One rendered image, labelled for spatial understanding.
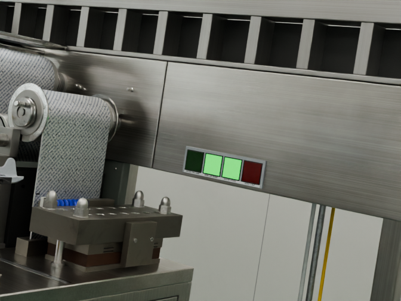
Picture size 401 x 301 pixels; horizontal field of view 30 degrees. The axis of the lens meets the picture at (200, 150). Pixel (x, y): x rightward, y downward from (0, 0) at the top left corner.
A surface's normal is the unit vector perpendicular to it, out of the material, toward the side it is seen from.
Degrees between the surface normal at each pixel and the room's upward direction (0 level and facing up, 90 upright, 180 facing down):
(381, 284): 90
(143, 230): 90
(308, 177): 90
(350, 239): 90
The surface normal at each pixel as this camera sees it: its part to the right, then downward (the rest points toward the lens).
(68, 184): 0.80, 0.15
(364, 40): -0.57, -0.04
